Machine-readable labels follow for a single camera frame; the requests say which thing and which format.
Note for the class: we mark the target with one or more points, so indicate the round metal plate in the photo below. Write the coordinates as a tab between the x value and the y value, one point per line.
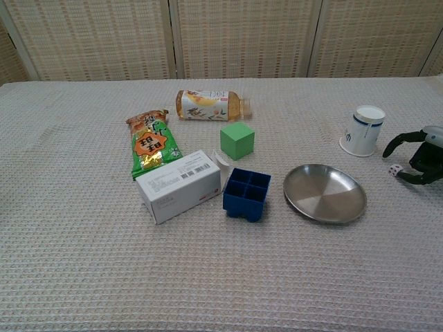
322	193

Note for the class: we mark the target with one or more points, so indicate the tea bottle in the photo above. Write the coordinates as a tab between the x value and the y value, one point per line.
207	105

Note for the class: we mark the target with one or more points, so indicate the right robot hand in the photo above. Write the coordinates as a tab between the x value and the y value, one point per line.
429	159

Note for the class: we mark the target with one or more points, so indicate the white cardboard box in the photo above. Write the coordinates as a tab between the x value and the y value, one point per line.
180	186

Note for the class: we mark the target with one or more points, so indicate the white paper cup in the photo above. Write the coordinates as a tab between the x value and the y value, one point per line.
363	135

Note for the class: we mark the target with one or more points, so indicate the green cube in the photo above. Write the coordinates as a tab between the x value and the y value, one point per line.
237	141

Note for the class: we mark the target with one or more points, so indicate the blue plastic grid block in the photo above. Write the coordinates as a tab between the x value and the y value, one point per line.
242	202

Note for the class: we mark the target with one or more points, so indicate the bamboo folding screen panel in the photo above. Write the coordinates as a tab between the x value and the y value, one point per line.
242	34
10	62
373	34
97	38
434	64

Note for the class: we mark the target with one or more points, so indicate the small white die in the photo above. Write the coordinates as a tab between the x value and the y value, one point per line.
394	170

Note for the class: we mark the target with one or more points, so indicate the green orange snack bag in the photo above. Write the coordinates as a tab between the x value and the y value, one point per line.
149	148

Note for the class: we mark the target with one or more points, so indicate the woven fringed tablecloth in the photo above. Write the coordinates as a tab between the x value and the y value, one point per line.
104	259

